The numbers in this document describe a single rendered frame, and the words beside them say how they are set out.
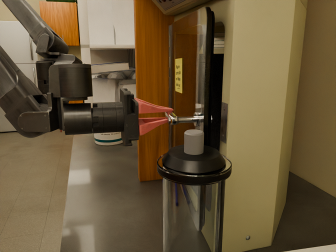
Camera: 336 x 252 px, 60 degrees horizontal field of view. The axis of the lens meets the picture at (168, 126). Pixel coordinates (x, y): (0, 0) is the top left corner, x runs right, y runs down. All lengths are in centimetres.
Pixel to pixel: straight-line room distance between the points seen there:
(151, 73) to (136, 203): 35
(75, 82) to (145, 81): 33
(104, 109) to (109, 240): 28
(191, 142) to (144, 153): 47
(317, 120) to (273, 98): 45
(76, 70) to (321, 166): 75
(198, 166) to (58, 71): 30
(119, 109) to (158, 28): 35
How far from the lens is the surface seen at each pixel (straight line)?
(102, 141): 125
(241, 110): 51
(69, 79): 53
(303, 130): 102
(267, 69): 53
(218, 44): 60
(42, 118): 54
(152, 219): 72
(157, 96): 84
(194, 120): 53
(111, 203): 79
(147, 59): 82
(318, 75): 97
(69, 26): 568
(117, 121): 53
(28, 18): 99
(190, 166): 39
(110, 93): 181
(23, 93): 56
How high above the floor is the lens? 132
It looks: 14 degrees down
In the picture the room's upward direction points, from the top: straight up
